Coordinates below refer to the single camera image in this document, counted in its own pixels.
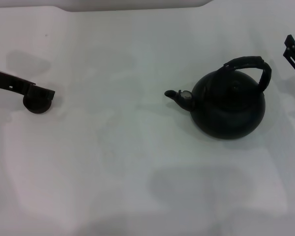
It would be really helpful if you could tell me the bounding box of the black round kettle teapot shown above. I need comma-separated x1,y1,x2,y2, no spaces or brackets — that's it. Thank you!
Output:
164,56,273,141

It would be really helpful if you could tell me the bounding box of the dark brown teacup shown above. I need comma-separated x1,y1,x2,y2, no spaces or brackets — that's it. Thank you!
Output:
23,97,52,116

